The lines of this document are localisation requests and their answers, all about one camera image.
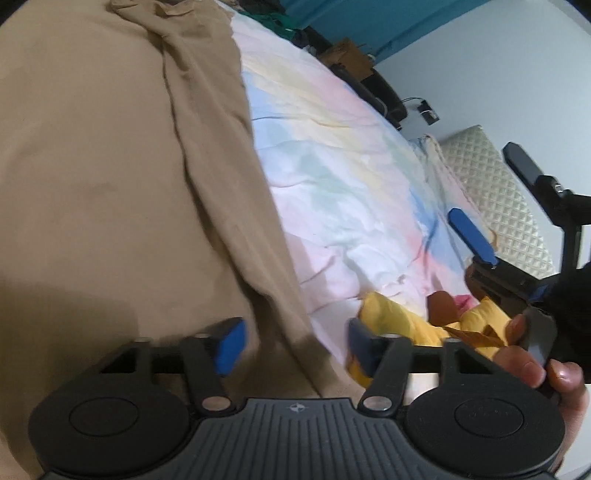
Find yellow garment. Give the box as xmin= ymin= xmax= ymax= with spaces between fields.
xmin=346 ymin=291 xmax=514 ymax=389

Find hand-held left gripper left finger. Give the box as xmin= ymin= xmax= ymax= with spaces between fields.
xmin=93 ymin=317 xmax=247 ymax=414

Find black bedside furniture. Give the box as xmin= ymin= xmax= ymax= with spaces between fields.
xmin=331 ymin=64 xmax=408 ymax=129

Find person's right hand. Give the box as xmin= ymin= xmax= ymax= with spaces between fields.
xmin=495 ymin=314 xmax=590 ymax=464

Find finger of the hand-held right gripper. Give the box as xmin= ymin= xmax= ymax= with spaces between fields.
xmin=448 ymin=208 xmax=552 ymax=306
xmin=502 ymin=141 xmax=591 ymax=278

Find green clothes pile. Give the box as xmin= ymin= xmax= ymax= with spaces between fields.
xmin=238 ymin=8 xmax=298 ymax=40

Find white quilted pillow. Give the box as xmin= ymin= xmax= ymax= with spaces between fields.
xmin=436 ymin=124 xmax=556 ymax=280

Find pastel tie-dye blanket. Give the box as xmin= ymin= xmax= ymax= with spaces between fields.
xmin=228 ymin=8 xmax=498 ymax=370

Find tan pants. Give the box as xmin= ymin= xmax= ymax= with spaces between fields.
xmin=0 ymin=0 xmax=365 ymax=480

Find brown cardboard box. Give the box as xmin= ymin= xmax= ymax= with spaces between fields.
xmin=318 ymin=39 xmax=378 ymax=83

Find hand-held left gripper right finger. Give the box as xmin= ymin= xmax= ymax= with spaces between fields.
xmin=346 ymin=318 xmax=499 ymax=414

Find teal curtain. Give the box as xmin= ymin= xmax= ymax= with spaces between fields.
xmin=279 ymin=0 xmax=491 ymax=62

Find brown and pink cloth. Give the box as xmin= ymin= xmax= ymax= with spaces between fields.
xmin=426 ymin=290 xmax=475 ymax=326

